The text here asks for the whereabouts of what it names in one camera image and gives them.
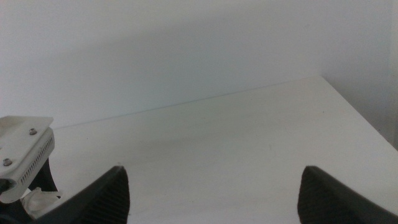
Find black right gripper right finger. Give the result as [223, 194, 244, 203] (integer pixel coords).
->
[297, 165, 398, 224]

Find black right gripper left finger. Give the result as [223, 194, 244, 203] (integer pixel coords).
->
[33, 165, 131, 224]

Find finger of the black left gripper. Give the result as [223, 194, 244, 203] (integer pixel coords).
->
[29, 157, 59, 193]

